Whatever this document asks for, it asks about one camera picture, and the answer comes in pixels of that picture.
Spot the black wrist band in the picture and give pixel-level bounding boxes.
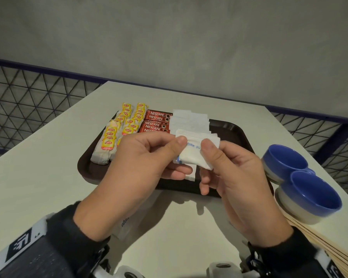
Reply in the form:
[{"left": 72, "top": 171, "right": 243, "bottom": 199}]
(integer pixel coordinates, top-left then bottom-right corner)
[
  {"left": 0, "top": 201, "right": 111, "bottom": 278},
  {"left": 245, "top": 227, "right": 348, "bottom": 278}
]

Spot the blue cup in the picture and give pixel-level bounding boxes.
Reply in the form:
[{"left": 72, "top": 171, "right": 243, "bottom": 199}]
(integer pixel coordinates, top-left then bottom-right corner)
[
  {"left": 261, "top": 144, "right": 316, "bottom": 184},
  {"left": 275, "top": 170, "right": 343, "bottom": 225}
]

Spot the person's left hand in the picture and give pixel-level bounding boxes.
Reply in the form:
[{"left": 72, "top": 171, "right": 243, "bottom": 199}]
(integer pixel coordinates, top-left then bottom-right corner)
[{"left": 73, "top": 132, "right": 193, "bottom": 242}]

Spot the row of red Nescafe sachets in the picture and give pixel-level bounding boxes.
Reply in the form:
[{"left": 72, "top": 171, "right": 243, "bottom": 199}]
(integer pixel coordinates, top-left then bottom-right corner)
[{"left": 138, "top": 109, "right": 173, "bottom": 134}]

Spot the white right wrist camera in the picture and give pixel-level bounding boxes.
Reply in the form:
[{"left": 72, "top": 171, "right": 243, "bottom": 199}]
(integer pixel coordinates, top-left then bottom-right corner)
[{"left": 206, "top": 261, "right": 247, "bottom": 278}]

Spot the bundle of wooden stir sticks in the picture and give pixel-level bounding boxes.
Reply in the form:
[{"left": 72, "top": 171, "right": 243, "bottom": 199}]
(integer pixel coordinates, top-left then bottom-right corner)
[{"left": 274, "top": 197, "right": 348, "bottom": 278}]

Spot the black left wrist band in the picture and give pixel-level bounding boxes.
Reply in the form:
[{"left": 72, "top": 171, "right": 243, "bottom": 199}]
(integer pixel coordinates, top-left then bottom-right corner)
[{"left": 0, "top": 201, "right": 111, "bottom": 278}]

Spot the brown plastic tray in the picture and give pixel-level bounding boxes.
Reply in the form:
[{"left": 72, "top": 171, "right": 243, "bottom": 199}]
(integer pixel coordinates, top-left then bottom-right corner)
[{"left": 77, "top": 111, "right": 275, "bottom": 198}]

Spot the black right wrist band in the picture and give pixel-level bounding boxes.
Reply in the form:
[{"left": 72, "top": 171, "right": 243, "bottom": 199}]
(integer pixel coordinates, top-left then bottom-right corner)
[{"left": 245, "top": 227, "right": 348, "bottom": 278}]

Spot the white box with marker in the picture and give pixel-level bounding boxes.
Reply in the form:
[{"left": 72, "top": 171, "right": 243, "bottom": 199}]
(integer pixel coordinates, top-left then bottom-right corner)
[{"left": 92, "top": 264, "right": 145, "bottom": 278}]

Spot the person's right hand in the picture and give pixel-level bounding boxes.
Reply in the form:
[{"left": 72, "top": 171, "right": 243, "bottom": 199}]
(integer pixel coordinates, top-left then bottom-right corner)
[{"left": 199, "top": 139, "right": 293, "bottom": 248}]

